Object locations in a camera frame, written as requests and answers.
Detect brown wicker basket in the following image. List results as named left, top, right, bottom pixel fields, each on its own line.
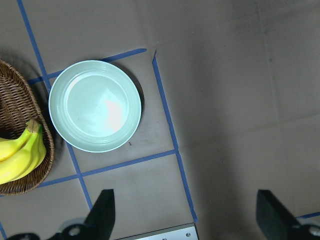
left=0, top=59, right=55, bottom=196

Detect yellow banana bunch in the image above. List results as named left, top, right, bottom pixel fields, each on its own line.
left=0, top=119, right=47, bottom=184

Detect light green plate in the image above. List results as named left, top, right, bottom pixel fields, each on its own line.
left=48, top=60, right=142, bottom=153

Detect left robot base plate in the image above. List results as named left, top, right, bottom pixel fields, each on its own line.
left=123, top=223, right=199, bottom=240

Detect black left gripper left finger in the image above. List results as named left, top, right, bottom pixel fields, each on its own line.
left=84, top=189, right=116, bottom=240

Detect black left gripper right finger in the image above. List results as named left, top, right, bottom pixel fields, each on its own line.
left=256, top=189, right=303, bottom=240

